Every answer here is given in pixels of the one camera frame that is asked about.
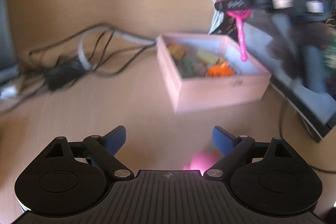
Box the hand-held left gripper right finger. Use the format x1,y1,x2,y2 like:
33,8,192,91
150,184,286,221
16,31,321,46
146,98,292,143
203,126,297,179

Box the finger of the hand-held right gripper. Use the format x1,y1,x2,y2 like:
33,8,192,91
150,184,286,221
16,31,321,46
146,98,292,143
214,0,254,12

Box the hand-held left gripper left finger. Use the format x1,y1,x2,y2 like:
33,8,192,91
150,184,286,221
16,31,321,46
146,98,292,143
45,126,135,179

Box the pink toy ball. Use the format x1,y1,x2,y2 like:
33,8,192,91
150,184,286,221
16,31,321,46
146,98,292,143
183,150,219,171

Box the pink cardboard box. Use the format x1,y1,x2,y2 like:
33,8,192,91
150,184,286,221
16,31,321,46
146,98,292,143
156,32,272,115

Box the yellow jar with pink lid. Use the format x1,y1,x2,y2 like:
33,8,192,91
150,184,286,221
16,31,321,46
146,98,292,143
196,49,226,65

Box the orange plastic toy mold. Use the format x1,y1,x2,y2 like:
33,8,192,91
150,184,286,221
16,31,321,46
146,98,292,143
207,62,235,78

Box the yellow orange toy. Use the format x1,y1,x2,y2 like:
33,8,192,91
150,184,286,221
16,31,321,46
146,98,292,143
167,42,187,60

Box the teal plastic toy press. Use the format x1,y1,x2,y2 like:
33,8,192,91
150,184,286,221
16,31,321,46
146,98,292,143
178,57,208,78

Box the wooden desktop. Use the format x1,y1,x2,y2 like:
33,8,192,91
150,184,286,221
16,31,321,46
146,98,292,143
0,17,336,224

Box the black power adapter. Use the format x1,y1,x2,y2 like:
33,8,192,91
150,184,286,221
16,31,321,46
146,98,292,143
43,60,84,90

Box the monitor screen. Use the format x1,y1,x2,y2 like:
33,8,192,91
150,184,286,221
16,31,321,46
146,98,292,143
245,0,336,142

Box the white power strip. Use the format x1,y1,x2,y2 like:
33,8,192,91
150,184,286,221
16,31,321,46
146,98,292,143
0,84,19,99

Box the black computer monitor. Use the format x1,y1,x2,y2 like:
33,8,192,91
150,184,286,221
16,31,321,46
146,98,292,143
0,0,20,85

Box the grey thick cable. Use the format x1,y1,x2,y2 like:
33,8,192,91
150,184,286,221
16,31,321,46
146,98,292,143
77,28,158,69

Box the black tangled cables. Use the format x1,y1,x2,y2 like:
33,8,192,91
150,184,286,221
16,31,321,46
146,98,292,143
0,23,158,114

